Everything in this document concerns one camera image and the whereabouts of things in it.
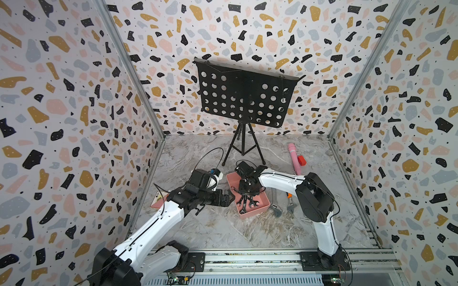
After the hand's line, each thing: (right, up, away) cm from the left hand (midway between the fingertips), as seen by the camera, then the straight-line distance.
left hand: (228, 196), depth 77 cm
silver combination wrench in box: (+12, -6, +13) cm, 19 cm away
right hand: (+6, -2, +17) cm, 18 cm away
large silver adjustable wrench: (+24, -11, +10) cm, 28 cm away
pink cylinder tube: (+38, +16, +31) cm, 52 cm away
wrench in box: (+7, -11, +13) cm, 18 cm away
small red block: (+42, +14, +29) cm, 53 cm away
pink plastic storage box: (+17, -5, +15) cm, 23 cm away
